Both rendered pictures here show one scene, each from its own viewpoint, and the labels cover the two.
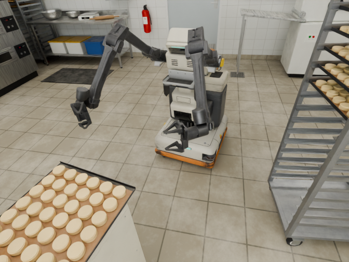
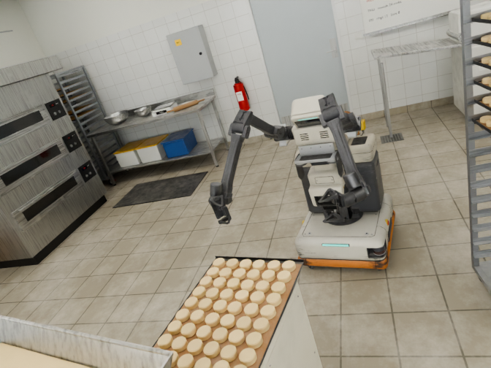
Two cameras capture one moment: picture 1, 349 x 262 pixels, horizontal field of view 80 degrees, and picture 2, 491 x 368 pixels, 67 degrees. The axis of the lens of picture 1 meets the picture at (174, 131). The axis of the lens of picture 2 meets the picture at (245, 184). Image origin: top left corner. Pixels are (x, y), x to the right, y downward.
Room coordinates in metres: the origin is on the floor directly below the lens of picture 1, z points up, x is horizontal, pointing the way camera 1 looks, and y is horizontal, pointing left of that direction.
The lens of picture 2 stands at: (-0.64, 0.16, 1.78)
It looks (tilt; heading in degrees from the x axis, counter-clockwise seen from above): 23 degrees down; 7
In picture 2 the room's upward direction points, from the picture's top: 18 degrees counter-clockwise
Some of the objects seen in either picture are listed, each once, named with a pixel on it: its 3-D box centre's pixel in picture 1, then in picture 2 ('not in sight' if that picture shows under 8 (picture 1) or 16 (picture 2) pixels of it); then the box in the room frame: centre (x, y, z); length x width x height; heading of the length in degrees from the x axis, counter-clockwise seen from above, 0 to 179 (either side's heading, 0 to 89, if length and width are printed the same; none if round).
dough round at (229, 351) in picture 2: not in sight; (229, 353); (0.16, 0.45, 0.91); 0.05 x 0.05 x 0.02
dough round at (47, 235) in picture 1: (47, 235); (234, 308); (0.34, 0.43, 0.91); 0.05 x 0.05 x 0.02
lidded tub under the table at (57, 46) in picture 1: (64, 44); (133, 153); (4.97, 2.37, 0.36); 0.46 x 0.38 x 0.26; 164
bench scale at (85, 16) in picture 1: (89, 16); (164, 109); (4.74, 1.57, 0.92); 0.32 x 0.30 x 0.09; 173
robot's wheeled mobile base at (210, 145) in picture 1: (192, 133); (346, 228); (1.77, -0.20, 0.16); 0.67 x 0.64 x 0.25; 155
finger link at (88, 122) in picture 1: (83, 121); (224, 217); (0.94, 0.48, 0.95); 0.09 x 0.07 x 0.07; 20
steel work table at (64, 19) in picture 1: (83, 38); (160, 139); (4.84, 1.83, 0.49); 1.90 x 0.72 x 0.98; 76
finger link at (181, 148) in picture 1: (174, 144); (332, 215); (0.71, 0.00, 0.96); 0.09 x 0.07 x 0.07; 110
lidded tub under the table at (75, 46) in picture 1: (79, 44); (155, 148); (4.87, 1.98, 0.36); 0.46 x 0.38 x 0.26; 166
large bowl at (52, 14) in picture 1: (52, 15); (117, 118); (4.95, 2.37, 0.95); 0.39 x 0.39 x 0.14
